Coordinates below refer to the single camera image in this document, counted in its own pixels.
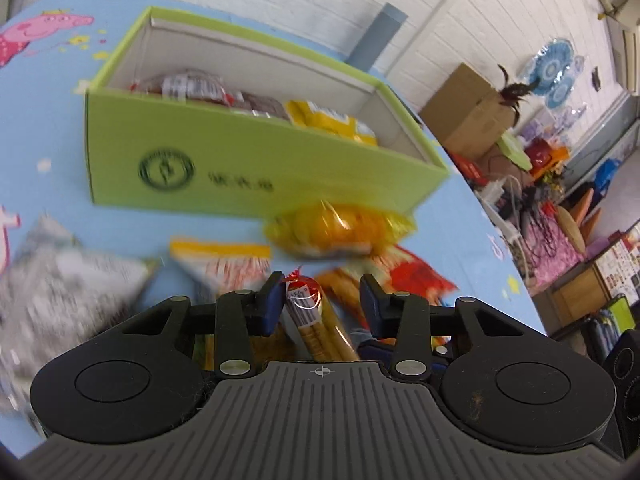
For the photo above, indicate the grey bottle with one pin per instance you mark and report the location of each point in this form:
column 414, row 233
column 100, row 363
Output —
column 375, row 40

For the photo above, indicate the green cardboard box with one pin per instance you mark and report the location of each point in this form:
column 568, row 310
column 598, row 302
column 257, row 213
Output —
column 300, row 185

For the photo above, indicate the brown cardboard box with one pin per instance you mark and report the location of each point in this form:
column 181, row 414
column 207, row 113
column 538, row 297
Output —
column 465, row 110

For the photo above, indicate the dark potted plant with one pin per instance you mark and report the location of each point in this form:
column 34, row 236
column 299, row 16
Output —
column 515, row 95

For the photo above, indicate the clear brown cake packet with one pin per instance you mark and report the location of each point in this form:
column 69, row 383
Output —
column 190, row 87
column 265, row 106

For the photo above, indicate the clear biscuit stick packet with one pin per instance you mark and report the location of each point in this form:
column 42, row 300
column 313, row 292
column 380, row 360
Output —
column 312, row 325

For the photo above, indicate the blue plastic bag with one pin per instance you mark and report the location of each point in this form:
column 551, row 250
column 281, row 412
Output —
column 607, row 175

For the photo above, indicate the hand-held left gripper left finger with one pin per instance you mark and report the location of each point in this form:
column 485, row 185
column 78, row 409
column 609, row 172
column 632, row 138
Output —
column 272, row 305

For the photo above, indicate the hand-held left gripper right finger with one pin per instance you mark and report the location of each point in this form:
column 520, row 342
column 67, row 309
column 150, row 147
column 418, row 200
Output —
column 370, row 305

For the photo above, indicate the green gift box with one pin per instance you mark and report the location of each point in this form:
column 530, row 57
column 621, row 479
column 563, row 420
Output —
column 515, row 150

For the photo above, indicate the blue cartoon tablecloth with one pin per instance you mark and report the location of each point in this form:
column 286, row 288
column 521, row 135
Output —
column 40, row 125

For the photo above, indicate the small blue paper fan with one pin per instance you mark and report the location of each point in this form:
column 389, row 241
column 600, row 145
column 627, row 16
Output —
column 561, row 95

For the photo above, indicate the white air conditioner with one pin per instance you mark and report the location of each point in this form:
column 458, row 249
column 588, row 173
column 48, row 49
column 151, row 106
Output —
column 630, row 0

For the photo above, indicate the white red snack packet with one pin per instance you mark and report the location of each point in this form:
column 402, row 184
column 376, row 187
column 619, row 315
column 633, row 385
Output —
column 225, row 270

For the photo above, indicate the pink patterned cloth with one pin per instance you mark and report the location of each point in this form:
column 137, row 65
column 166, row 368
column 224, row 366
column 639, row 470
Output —
column 550, row 250

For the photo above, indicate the silver snack packet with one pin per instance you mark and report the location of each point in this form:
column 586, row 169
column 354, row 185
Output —
column 60, row 290

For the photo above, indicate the orange candy packet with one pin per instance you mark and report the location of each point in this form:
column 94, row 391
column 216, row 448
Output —
column 330, row 230

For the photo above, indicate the red flat box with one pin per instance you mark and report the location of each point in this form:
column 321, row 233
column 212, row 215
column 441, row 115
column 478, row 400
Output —
column 467, row 170

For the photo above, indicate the yellow snack packet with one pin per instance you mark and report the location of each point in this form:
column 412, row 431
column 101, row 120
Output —
column 325, row 122

